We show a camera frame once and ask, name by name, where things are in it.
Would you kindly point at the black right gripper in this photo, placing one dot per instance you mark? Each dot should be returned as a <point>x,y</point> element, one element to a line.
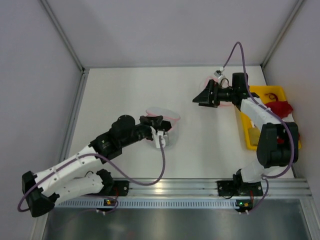
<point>214,93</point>

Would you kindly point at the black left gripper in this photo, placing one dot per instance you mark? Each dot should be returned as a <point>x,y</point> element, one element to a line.
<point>152,124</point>

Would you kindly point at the white pink-trimmed laundry bag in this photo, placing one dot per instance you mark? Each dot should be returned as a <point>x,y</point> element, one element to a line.
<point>214,93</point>
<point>168,115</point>

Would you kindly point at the black bra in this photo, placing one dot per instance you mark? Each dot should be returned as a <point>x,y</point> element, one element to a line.
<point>165,126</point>

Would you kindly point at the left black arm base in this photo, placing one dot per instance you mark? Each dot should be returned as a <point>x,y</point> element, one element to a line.
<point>120,188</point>

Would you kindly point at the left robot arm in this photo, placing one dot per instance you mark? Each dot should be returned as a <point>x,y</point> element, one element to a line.
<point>82,174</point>

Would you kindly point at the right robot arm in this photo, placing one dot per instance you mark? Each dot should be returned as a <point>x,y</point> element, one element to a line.
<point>278,143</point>

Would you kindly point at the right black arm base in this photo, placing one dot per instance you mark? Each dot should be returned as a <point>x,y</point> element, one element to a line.
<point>230,188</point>

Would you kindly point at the yellow plastic bin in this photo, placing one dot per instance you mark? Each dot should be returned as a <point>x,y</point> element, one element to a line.
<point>255,115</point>

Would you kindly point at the gold garment in bin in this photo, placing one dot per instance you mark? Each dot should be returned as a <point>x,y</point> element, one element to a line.
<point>253,136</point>

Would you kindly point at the red garment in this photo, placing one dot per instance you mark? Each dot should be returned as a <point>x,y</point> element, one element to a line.
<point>281,108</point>

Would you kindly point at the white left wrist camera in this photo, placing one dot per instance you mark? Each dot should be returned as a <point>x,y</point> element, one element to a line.
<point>160,138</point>

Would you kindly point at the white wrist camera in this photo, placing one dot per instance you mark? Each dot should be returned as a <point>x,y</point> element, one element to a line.
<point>219,73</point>
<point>160,138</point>

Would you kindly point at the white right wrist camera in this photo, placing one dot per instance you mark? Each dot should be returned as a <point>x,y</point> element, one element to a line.
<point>219,73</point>

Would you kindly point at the perforated cable duct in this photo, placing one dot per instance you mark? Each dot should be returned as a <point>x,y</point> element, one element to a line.
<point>151,203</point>

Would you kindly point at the aluminium front rail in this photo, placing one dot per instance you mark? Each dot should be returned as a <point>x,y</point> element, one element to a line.
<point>279,188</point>

